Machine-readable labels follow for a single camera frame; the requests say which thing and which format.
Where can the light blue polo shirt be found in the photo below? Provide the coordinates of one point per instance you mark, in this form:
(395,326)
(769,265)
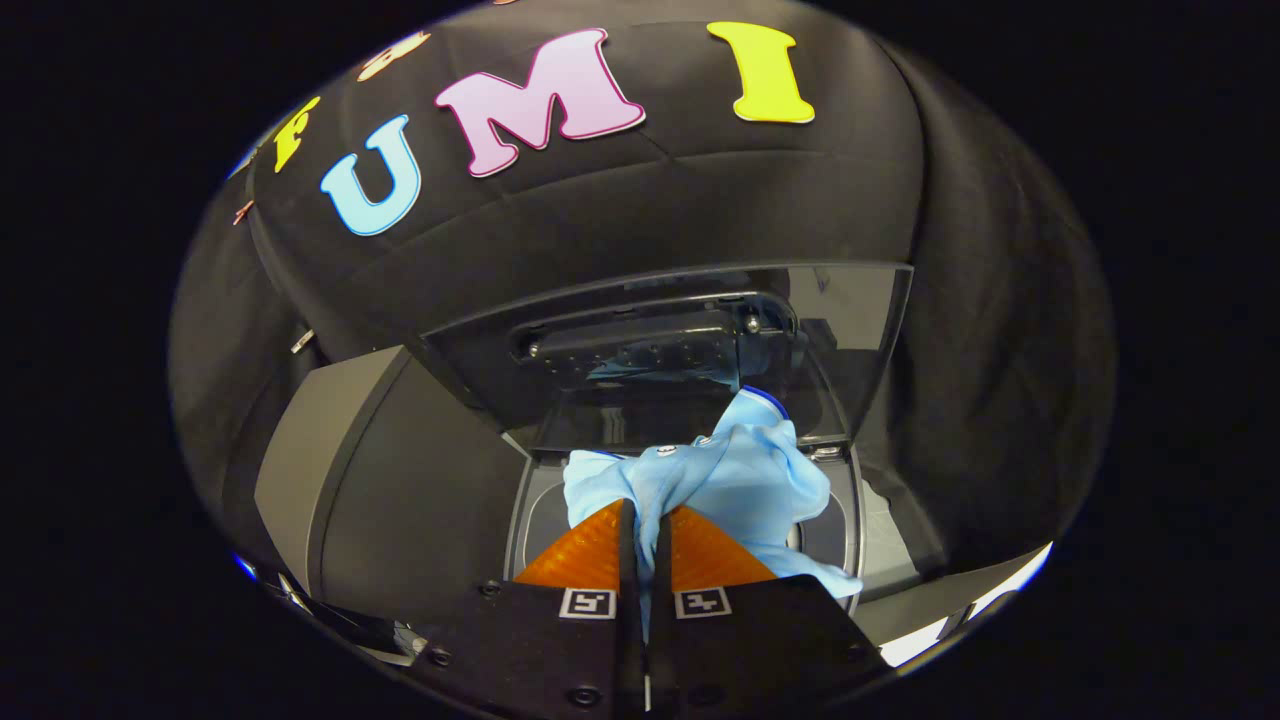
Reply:
(740,470)

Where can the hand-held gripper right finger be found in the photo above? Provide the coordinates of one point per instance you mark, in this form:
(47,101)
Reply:
(740,640)

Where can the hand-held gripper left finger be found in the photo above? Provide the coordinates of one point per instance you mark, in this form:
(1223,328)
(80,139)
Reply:
(560,640)

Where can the black backdrop cloth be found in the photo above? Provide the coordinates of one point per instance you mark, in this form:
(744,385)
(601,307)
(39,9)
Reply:
(650,200)

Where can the grey washing machine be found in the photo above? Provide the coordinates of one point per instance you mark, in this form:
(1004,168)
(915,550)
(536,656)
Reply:
(420,500)

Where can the small red clip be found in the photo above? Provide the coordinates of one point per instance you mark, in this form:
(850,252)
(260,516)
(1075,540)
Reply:
(243,212)

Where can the small white clip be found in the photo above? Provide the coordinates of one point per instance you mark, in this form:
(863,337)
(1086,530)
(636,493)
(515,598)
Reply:
(301,342)

